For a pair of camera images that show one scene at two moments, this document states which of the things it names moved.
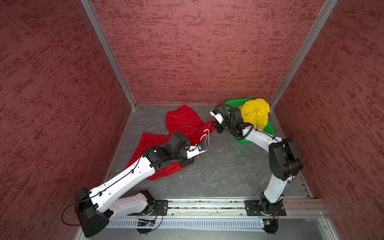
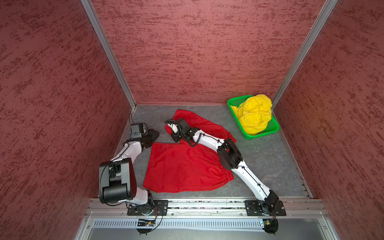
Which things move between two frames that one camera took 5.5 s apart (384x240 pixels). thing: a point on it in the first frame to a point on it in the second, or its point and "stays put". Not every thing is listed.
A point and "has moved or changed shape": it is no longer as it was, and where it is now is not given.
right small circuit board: [270, 226] stays put
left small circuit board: [144, 222] stays put
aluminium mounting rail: [294, 208] stays put
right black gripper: [220, 129] to [176, 137]
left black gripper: [186, 162] to [154, 134]
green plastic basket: [237, 103] has moved or changed shape
